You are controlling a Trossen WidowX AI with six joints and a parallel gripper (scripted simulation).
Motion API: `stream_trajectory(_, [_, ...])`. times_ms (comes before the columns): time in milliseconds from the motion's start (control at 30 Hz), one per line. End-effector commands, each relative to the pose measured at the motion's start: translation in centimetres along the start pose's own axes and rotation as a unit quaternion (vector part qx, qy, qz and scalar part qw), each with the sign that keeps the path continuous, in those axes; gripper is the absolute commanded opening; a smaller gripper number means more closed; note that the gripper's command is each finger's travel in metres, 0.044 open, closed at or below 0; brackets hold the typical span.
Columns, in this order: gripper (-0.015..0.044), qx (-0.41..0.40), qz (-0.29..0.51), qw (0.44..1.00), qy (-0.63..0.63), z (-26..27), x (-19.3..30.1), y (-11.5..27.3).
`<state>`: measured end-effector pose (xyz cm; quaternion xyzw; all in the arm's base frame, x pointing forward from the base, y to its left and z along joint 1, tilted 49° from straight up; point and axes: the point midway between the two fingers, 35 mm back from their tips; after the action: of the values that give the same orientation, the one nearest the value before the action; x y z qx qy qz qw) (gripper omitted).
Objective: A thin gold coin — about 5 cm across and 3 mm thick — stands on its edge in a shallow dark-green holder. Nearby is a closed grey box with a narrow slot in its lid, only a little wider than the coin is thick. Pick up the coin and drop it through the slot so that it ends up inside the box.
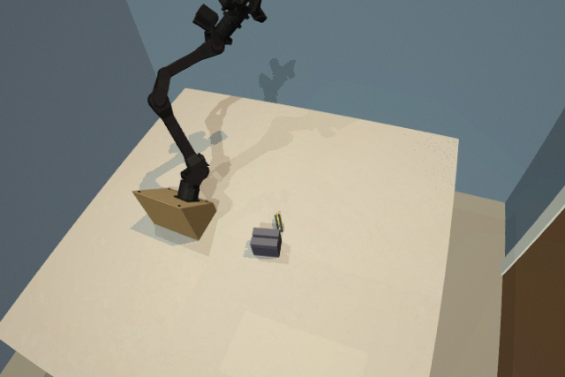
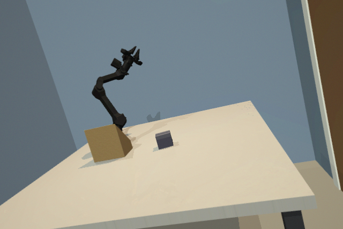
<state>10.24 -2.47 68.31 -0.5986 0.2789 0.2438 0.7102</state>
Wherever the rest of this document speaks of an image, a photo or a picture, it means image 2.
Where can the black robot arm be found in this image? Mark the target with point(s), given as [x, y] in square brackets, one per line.
[99, 92]

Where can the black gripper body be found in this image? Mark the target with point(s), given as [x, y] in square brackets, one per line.
[129, 60]

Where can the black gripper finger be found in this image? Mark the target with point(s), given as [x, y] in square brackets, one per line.
[132, 50]
[137, 54]

